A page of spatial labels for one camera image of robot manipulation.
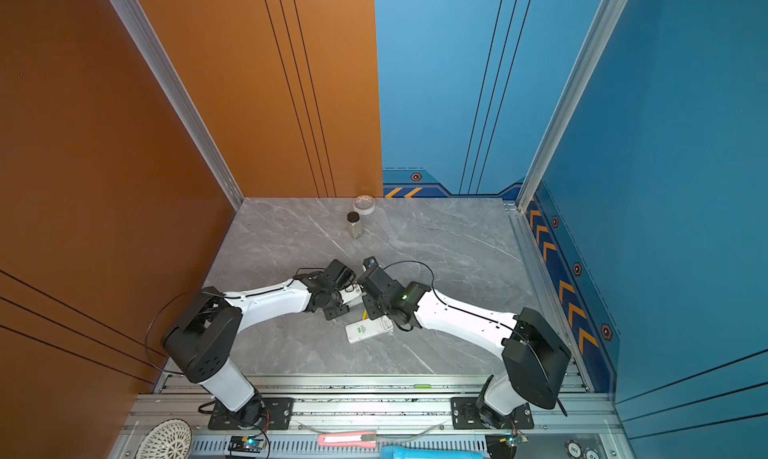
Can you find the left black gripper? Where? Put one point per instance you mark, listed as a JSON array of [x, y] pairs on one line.
[[336, 313]]

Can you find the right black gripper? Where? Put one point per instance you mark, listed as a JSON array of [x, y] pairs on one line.
[[368, 303]]

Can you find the white remote with display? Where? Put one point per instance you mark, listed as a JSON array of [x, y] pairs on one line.
[[352, 295]]

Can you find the white remote control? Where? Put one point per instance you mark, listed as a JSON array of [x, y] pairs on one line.
[[368, 328]]

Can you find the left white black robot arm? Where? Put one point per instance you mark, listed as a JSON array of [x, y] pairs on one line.
[[201, 338]]

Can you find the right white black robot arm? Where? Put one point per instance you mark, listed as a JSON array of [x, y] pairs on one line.
[[534, 356]]

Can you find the small brown-capped jar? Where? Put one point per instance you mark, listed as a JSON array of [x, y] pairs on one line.
[[354, 224]]

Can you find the pink box cutter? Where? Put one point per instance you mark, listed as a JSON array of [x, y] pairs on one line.
[[364, 440]]

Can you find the cyan cylinder object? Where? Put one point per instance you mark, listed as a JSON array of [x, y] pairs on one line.
[[398, 452]]

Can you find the green circuit board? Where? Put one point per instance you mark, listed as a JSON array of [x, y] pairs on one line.
[[250, 444]]

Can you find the white mesh basket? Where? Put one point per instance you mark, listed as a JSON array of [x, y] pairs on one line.
[[171, 439]]

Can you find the aluminium rail frame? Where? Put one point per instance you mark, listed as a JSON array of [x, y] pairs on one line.
[[411, 411]]

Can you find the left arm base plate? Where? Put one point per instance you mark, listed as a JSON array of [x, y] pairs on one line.
[[266, 414]]

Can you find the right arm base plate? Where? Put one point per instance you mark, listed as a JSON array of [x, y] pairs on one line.
[[467, 413]]

